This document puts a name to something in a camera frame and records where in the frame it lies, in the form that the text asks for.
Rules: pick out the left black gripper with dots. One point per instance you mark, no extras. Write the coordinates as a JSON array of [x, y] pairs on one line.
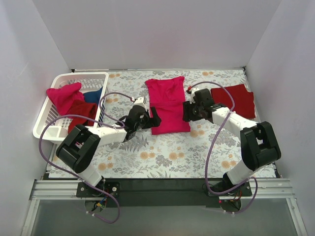
[[149, 119]]

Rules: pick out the pink t shirt in basket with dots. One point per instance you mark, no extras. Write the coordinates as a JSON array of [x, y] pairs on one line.
[[63, 98]]

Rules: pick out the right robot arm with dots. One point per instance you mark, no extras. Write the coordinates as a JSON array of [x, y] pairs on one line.
[[259, 146]]

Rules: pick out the dark red crumpled t shirt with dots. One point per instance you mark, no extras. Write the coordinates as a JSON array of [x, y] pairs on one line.
[[84, 109]]

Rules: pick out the aluminium frame rail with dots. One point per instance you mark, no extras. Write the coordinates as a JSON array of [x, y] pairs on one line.
[[273, 188]]

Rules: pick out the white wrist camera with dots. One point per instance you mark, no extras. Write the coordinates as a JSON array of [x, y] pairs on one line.
[[191, 91], [140, 101]]

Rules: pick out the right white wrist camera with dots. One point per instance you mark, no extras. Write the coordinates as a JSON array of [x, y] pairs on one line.
[[191, 91]]

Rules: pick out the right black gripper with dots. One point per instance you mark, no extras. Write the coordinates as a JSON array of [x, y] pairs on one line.
[[188, 111]]

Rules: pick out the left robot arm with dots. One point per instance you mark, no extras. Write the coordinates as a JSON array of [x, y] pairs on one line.
[[79, 147]]

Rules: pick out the floral patterned table mat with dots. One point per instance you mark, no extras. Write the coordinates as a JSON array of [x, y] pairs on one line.
[[204, 151]]

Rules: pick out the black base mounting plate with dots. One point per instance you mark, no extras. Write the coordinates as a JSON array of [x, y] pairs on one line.
[[159, 192]]

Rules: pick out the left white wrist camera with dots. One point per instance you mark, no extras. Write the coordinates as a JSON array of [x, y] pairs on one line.
[[140, 101]]

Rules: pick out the blue t shirt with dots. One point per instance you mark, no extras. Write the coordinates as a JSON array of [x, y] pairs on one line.
[[93, 96]]

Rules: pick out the bright pink t shirt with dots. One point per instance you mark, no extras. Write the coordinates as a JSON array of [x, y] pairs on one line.
[[167, 97]]

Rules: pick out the folded dark red t shirt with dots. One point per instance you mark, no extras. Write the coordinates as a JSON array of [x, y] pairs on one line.
[[243, 99]]

